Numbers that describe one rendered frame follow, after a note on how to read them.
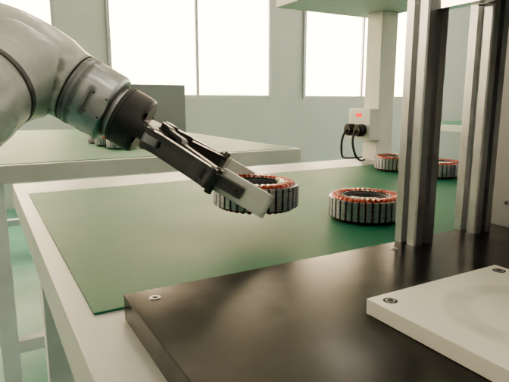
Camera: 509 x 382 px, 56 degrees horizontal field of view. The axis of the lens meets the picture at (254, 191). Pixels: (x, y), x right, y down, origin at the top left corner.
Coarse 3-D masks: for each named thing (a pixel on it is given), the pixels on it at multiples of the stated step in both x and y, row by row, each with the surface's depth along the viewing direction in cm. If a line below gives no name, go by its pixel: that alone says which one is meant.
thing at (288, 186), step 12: (252, 180) 66; (264, 180) 66; (276, 180) 64; (288, 180) 62; (216, 192) 61; (276, 192) 58; (288, 192) 59; (216, 204) 61; (228, 204) 59; (276, 204) 58; (288, 204) 60
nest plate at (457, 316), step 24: (408, 288) 37; (432, 288) 37; (456, 288) 37; (480, 288) 37; (504, 288) 37; (384, 312) 33; (408, 312) 32; (432, 312) 32; (456, 312) 32; (480, 312) 32; (504, 312) 32; (408, 336) 32; (432, 336) 30; (456, 336) 29; (480, 336) 29; (504, 336) 29; (456, 360) 28; (480, 360) 27; (504, 360) 26
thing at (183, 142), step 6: (162, 126) 60; (168, 126) 59; (168, 132) 59; (174, 132) 59; (180, 138) 58; (180, 144) 58; (186, 144) 59; (192, 150) 57; (198, 156) 57; (210, 162) 56; (216, 168) 55; (210, 186) 55; (210, 192) 56
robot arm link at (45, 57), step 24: (0, 24) 54; (24, 24) 55; (48, 24) 58; (0, 48) 51; (24, 48) 53; (48, 48) 55; (72, 48) 58; (24, 72) 52; (48, 72) 55; (72, 72) 56; (48, 96) 56
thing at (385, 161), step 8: (376, 160) 123; (384, 160) 121; (392, 160) 120; (440, 160) 116; (448, 160) 115; (456, 160) 113; (376, 168) 125; (384, 168) 121; (392, 168) 120; (440, 168) 108; (448, 168) 108; (456, 168) 108; (440, 176) 108; (448, 176) 108; (456, 176) 109
